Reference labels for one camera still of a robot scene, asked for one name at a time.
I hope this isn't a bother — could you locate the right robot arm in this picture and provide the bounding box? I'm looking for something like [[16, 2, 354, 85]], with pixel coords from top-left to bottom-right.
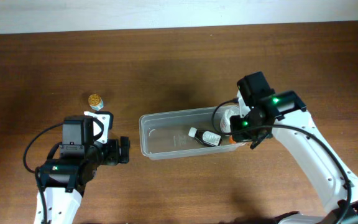
[[229, 72, 358, 223]]

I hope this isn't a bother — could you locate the orange white tube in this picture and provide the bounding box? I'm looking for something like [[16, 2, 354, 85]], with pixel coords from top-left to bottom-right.
[[229, 136, 236, 144]]

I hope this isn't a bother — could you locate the clear plastic container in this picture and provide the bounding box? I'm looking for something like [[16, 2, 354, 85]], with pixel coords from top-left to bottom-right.
[[139, 106, 245, 160]]

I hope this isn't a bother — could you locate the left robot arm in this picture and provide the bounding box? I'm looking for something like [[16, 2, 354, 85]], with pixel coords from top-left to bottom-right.
[[34, 136, 131, 224]]

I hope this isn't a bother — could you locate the dark brown syrup bottle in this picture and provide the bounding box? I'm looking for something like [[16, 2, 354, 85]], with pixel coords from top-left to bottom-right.
[[188, 127, 223, 147]]

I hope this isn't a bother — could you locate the small jar gold lid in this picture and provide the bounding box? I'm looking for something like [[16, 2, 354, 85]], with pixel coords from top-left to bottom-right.
[[88, 94, 104, 111]]

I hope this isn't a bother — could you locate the white spray bottle clear cap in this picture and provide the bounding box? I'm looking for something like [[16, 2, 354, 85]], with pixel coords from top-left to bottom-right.
[[219, 106, 239, 133]]

